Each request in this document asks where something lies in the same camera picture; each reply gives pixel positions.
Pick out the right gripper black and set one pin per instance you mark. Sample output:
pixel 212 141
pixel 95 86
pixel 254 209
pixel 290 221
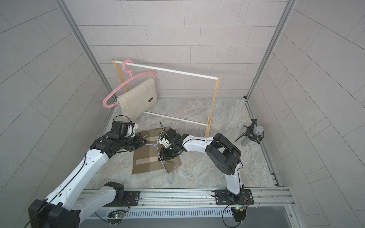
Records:
pixel 166 157

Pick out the beige scarf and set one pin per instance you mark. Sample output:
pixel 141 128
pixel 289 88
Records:
pixel 139 99

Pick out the right circuit board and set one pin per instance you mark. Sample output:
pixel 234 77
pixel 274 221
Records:
pixel 239 213

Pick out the left aluminium corner post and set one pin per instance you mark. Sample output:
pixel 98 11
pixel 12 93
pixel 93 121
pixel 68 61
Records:
pixel 65 12

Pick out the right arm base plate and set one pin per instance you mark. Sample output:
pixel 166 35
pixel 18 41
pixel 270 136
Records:
pixel 245 197

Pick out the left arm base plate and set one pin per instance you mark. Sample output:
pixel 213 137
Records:
pixel 131 198

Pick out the pink plastic hanger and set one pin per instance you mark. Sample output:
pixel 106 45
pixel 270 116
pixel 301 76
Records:
pixel 125 76

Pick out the circuit board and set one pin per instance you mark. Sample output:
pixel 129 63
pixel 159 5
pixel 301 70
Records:
pixel 239 213
pixel 115 217

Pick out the right aluminium corner post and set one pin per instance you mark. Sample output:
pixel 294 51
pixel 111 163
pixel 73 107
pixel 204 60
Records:
pixel 277 33

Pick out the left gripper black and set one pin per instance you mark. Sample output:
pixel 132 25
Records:
pixel 138 143

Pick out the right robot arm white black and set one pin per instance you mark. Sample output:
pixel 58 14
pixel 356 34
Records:
pixel 222 152

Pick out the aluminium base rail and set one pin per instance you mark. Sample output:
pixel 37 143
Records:
pixel 165 198

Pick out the light blue wire hanger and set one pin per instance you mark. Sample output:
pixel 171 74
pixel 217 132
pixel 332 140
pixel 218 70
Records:
pixel 155 163

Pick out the left circuit board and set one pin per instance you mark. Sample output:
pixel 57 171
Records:
pixel 115 217

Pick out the wooden clothes rack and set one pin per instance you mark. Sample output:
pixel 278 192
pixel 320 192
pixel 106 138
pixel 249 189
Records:
pixel 210 116

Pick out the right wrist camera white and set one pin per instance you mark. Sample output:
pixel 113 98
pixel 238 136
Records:
pixel 164 141

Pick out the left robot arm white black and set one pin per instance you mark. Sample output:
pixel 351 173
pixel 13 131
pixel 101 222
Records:
pixel 61 208

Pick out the aluminium corner post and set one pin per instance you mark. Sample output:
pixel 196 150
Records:
pixel 277 33
pixel 65 12

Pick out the brown striped scarf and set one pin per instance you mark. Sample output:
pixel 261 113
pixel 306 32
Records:
pixel 146 159

